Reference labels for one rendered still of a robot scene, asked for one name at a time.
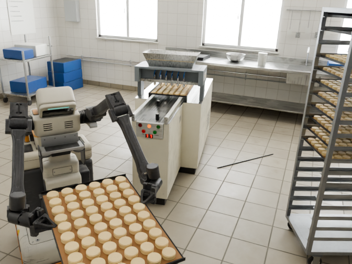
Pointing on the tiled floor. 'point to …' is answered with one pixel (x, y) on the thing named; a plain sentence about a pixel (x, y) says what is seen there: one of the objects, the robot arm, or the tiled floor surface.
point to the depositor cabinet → (189, 124)
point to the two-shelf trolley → (26, 74)
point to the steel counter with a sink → (298, 65)
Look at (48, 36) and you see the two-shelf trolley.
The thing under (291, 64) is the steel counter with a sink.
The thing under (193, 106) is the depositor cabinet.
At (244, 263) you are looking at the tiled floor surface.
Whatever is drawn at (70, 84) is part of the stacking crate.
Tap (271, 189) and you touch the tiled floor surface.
